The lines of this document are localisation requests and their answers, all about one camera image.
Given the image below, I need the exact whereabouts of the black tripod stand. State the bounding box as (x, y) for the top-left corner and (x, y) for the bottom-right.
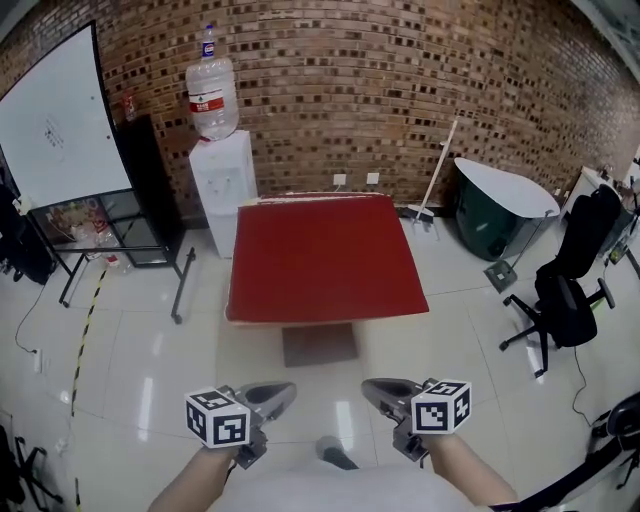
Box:
(0, 424), (67, 507)

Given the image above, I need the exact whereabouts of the white water dispenser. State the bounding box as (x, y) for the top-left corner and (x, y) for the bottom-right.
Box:
(188, 128), (259, 260)

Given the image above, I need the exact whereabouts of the red cloth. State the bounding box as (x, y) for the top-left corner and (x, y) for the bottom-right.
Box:
(224, 191), (432, 329)

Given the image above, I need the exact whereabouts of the white pole with base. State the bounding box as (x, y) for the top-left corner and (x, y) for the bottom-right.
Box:
(406, 116), (460, 242)

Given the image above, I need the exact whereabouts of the large clear water jug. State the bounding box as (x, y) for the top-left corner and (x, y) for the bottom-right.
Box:
(184, 54), (241, 143)

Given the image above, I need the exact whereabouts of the person's light shirt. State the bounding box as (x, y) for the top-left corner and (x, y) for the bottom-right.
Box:
(199, 463), (521, 512)

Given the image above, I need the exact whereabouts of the person's grey shoe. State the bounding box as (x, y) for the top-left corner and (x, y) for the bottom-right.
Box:
(315, 435), (361, 472)

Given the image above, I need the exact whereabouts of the pile of empty water jugs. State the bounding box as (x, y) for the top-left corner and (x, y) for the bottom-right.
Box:
(47, 197), (134, 276)

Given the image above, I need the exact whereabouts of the floor faucet stand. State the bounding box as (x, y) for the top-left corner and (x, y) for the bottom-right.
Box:
(482, 208), (560, 295)

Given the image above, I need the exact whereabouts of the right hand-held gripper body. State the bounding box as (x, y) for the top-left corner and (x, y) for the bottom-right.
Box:
(392, 378), (473, 469)

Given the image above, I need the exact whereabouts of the black office chair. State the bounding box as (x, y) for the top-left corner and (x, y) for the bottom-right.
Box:
(498, 183), (624, 384)

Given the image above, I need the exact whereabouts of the black worn strap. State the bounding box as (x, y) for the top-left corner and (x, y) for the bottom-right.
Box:
(514, 424), (640, 509)

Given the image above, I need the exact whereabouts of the dark green white bathtub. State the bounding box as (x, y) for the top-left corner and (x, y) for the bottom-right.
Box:
(453, 156), (562, 263)

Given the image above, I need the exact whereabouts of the person's left forearm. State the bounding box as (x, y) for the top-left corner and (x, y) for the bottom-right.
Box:
(147, 443), (240, 512)

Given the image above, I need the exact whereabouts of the small blue label bottle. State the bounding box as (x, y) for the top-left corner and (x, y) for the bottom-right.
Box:
(201, 24), (219, 61)

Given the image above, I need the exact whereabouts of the light wooden pedestal table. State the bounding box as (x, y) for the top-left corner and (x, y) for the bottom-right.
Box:
(232, 319), (361, 369)

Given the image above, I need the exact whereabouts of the whiteboard on black rolling stand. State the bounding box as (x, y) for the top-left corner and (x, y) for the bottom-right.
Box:
(0, 19), (197, 326)

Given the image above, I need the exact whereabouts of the person's right forearm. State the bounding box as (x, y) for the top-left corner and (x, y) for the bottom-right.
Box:
(426, 432), (519, 506)

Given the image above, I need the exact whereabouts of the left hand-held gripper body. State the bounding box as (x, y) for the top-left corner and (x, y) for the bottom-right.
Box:
(184, 384), (270, 470)

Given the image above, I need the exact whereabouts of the white counter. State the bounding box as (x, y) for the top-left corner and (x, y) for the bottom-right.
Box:
(562, 159), (640, 261)

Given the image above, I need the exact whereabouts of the yellow black floor tape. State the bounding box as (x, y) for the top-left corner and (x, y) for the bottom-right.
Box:
(69, 267), (109, 511)

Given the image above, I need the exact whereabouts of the black bag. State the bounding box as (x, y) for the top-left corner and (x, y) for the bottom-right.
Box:
(0, 169), (57, 287)

